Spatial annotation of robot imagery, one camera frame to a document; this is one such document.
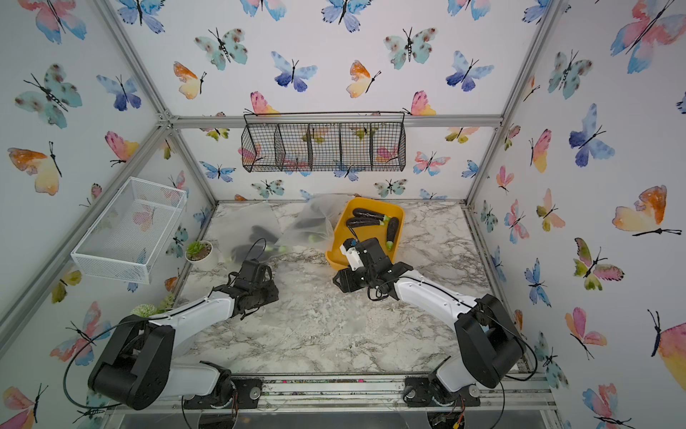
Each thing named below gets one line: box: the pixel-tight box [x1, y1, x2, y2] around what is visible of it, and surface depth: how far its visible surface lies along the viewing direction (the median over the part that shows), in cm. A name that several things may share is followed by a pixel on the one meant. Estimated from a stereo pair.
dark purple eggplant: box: [231, 225, 288, 262], surface depth 105 cm
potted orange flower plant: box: [130, 293, 176, 318], surface depth 75 cm
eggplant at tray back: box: [352, 208, 392, 221], surface depth 116 cm
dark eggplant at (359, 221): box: [346, 216, 385, 228], surface depth 113 cm
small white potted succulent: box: [184, 239, 216, 270], surface depth 95 cm
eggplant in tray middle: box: [385, 216, 400, 252], surface depth 109 cm
